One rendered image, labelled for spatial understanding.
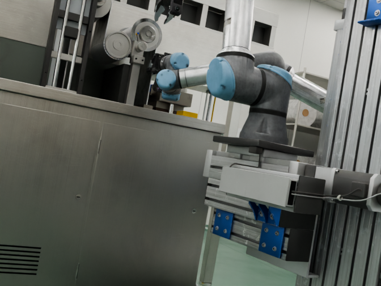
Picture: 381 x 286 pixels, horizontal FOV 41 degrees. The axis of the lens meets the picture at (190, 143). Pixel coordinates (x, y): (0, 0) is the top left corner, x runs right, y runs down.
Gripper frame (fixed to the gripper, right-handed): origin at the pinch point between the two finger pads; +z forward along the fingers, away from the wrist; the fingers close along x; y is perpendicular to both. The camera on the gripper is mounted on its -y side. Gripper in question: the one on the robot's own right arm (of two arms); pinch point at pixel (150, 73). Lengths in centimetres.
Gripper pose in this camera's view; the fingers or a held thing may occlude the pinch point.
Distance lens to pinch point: 235.3
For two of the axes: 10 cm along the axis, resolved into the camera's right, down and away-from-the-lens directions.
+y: 1.7, -9.9, 0.3
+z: -4.2, -0.4, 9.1
